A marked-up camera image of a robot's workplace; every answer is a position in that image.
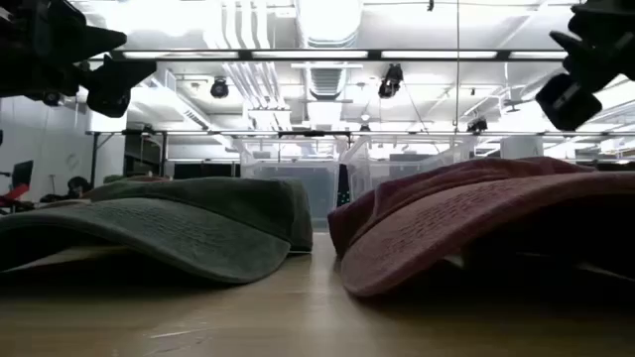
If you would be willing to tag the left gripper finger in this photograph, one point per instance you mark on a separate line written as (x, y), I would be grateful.
(114, 86)
(104, 43)

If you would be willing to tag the red baseball cap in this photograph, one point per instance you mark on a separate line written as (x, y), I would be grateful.
(446, 223)

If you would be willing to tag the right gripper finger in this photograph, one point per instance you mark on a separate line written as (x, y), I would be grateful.
(568, 103)
(570, 49)

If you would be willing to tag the person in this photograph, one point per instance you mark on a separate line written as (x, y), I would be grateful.
(78, 187)

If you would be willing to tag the black overhead light bar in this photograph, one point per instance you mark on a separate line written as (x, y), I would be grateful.
(374, 55)

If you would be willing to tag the black computer monitor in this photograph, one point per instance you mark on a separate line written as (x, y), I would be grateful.
(22, 173)

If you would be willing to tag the green baseball cap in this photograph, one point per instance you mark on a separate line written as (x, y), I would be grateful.
(198, 233)

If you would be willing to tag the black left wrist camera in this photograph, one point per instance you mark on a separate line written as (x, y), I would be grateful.
(52, 98)

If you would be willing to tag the black ceiling spotlight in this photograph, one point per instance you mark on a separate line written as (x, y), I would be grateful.
(218, 88)
(391, 82)
(477, 125)

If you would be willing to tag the black horizontal frame rail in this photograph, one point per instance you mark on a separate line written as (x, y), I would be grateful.
(307, 133)

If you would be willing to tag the white ventilation duct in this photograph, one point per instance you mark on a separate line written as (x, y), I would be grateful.
(327, 22)

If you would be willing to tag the red chair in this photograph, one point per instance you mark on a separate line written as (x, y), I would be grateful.
(14, 194)

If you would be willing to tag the clear plastic bin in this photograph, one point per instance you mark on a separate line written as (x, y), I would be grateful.
(297, 188)
(397, 173)

